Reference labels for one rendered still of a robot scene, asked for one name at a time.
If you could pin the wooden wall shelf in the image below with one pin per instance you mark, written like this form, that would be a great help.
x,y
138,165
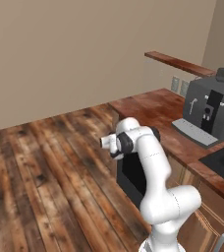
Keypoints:
x,y
182,64

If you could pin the grey coffee machine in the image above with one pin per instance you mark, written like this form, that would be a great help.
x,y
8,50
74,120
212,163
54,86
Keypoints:
x,y
212,111

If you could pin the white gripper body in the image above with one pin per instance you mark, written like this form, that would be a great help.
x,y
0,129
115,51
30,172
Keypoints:
x,y
116,155

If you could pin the wooden cupboard door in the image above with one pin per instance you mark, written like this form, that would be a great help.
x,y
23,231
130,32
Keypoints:
x,y
204,229

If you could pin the wooden drawer front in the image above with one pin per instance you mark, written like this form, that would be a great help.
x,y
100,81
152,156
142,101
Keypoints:
x,y
177,172

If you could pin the dark grey dishwasher door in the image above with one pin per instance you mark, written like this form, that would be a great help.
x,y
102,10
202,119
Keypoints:
x,y
133,174

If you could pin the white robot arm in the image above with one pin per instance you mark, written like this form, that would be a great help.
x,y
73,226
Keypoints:
x,y
155,170

